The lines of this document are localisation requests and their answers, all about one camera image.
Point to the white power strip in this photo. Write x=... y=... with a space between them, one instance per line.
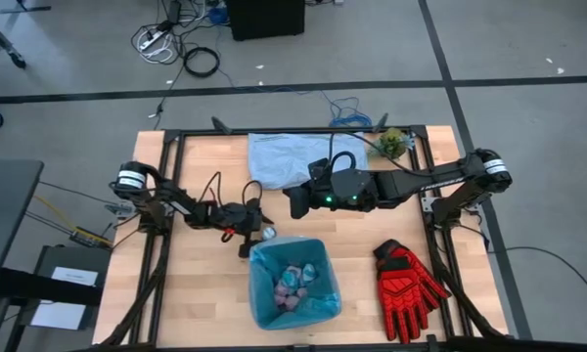
x=150 y=40

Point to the black computer tower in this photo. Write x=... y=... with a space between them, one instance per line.
x=264 y=19

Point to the small electronics board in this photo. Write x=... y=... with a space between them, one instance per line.
x=85 y=238

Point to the red black work glove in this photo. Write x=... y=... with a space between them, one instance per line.
x=406 y=293

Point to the small potted plant black pot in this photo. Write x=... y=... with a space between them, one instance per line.
x=391 y=144

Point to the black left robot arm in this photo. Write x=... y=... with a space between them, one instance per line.
x=176 y=203

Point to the black cart leg with caster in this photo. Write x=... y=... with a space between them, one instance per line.
x=17 y=59

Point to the black power adapter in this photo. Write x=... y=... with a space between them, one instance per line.
x=174 y=11

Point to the black desk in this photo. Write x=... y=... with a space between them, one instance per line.
x=5 y=220

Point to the blue trash bag liner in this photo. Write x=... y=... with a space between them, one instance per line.
x=269 y=303

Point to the white paper sheet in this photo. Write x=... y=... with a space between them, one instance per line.
x=58 y=317

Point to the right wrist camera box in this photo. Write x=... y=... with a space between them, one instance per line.
x=319 y=170

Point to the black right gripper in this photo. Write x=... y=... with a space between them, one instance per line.
x=313 y=195

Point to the black box on floor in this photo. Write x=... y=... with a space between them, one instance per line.
x=78 y=254

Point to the pale blue bag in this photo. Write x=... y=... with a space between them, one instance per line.
x=279 y=161

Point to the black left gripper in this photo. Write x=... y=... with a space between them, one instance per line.
x=237 y=217

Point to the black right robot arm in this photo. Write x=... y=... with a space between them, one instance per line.
x=420 y=183

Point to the white paper label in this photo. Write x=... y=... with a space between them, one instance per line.
x=76 y=276

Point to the pale blue tissue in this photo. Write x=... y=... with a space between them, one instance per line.
x=290 y=277
x=309 y=273

